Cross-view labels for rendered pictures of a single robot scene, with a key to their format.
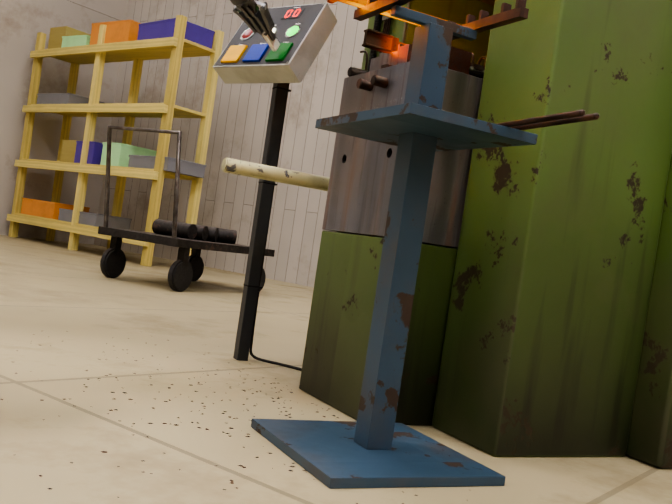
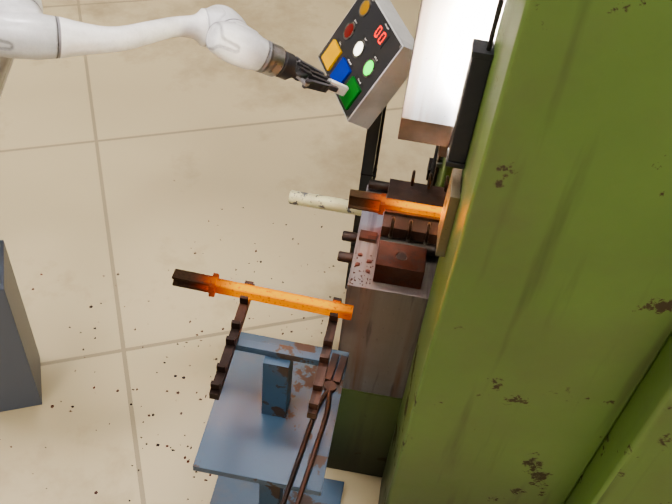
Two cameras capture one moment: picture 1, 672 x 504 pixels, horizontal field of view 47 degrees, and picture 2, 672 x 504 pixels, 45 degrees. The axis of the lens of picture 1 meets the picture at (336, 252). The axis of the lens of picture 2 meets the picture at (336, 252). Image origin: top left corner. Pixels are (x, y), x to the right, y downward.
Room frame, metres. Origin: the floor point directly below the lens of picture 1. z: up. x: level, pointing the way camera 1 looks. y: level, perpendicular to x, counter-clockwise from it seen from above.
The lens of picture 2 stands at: (0.79, -0.79, 2.40)
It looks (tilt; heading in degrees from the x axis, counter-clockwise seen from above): 46 degrees down; 32
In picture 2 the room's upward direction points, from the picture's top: 7 degrees clockwise
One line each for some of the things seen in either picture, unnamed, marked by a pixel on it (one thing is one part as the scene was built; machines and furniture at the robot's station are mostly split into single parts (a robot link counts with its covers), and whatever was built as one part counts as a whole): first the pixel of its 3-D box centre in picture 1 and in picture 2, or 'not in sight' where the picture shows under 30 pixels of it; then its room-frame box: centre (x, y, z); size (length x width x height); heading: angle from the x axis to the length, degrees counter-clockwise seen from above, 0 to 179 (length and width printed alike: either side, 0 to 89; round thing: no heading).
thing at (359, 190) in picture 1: (449, 169); (448, 303); (2.22, -0.29, 0.69); 0.56 x 0.38 x 0.45; 118
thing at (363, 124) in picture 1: (419, 131); (275, 407); (1.65, -0.14, 0.70); 0.40 x 0.30 x 0.02; 27
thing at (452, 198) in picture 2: not in sight; (448, 213); (1.95, -0.33, 1.27); 0.09 x 0.02 x 0.17; 28
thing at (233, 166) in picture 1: (290, 177); (356, 208); (2.42, 0.18, 0.62); 0.44 x 0.05 x 0.05; 118
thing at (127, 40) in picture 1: (108, 138); not in sight; (7.70, 2.40, 1.14); 2.56 x 0.67 x 2.28; 53
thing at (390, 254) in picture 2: (442, 61); (399, 264); (2.03, -0.20, 0.95); 0.12 x 0.09 x 0.07; 118
